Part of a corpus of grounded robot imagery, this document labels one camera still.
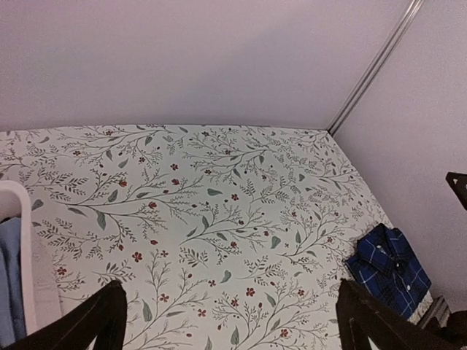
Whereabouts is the folded blue plaid shirt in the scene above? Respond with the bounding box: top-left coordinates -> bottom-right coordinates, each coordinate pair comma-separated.
344,223 -> 431,319

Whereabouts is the light blue shirt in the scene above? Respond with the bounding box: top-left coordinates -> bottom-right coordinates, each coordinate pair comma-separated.
1,217 -> 26,348

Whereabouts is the floral patterned table cloth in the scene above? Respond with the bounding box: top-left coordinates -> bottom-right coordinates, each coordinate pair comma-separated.
1,125 -> 387,349

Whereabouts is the white plastic bin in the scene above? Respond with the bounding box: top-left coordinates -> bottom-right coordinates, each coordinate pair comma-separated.
1,180 -> 62,336

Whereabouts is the right aluminium corner post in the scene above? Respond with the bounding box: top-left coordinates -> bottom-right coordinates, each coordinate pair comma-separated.
326,0 -> 425,136

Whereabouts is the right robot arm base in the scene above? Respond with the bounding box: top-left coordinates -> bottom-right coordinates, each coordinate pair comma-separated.
417,297 -> 466,347

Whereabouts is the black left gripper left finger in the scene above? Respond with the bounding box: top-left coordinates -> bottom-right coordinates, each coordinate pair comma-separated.
6,280 -> 128,349

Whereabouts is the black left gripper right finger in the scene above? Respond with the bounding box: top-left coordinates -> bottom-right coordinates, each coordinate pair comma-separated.
336,279 -> 466,349

